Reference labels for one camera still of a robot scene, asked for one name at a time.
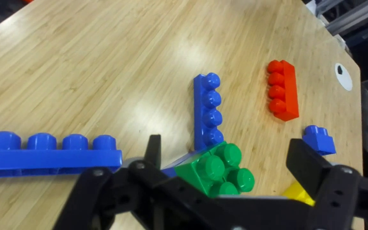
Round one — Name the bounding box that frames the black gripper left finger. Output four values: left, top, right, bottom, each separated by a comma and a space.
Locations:
54, 132, 246, 230

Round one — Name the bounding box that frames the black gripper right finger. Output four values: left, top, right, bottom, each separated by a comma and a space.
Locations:
285, 136, 368, 230

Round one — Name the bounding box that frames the small blue block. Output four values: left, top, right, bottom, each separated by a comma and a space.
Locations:
301, 123, 339, 157

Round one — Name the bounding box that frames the yellow block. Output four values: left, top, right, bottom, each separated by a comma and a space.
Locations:
282, 180, 319, 208

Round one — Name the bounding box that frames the blue four-stud block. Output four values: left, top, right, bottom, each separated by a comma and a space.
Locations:
0, 130, 124, 180
192, 71, 227, 154

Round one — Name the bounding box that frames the red four-stud block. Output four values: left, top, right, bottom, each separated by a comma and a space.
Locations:
266, 58, 301, 122

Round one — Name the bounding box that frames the white table grommet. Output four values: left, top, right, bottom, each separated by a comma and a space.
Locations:
334, 61, 356, 93

